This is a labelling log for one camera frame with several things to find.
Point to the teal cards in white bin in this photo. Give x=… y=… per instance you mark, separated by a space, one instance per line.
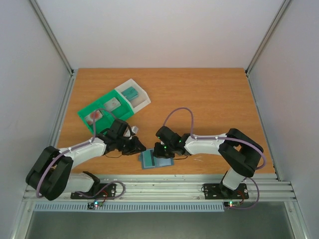
x=131 y=93

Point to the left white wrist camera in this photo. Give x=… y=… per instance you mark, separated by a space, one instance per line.
x=133 y=130

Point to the teal leather card holder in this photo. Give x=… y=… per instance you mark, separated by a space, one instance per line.
x=159 y=162

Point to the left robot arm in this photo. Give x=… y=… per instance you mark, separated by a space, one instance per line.
x=50 y=176

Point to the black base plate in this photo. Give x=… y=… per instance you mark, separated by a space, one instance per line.
x=100 y=191
x=214 y=191

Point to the right aluminium corner post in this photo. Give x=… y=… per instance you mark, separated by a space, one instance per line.
x=270 y=31

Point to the grey slotted cable duct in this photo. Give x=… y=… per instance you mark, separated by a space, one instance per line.
x=129 y=207

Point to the card with red circle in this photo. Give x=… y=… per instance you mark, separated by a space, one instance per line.
x=93 y=116

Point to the right small circuit board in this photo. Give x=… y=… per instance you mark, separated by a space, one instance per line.
x=232 y=204

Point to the left aluminium corner post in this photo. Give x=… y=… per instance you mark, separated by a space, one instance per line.
x=48 y=30

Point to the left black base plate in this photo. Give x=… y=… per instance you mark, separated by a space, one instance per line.
x=100 y=191

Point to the aluminium corner post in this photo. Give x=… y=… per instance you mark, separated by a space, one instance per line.
x=48 y=30
x=270 y=31

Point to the small circuit board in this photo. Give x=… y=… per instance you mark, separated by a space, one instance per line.
x=232 y=204
x=96 y=204

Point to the white translucent plastic bin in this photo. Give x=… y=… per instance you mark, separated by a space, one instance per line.
x=134 y=94

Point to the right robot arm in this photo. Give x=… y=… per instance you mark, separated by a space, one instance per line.
x=240 y=152

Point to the grey card in green bin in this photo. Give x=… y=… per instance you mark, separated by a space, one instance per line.
x=112 y=104

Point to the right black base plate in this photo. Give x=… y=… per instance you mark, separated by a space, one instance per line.
x=214 y=191

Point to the teal AION VIP card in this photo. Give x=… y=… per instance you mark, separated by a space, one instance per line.
x=129 y=91

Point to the aluminium front rail frame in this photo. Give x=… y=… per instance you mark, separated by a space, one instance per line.
x=187 y=187

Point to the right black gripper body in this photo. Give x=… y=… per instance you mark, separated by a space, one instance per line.
x=161 y=151

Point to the green plastic bin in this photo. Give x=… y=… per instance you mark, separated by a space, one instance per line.
x=123 y=112

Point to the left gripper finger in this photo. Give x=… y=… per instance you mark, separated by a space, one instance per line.
x=136 y=151
x=138 y=145

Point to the left small circuit board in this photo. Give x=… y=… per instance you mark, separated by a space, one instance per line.
x=96 y=204

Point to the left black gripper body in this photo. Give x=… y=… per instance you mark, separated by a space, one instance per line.
x=124 y=146

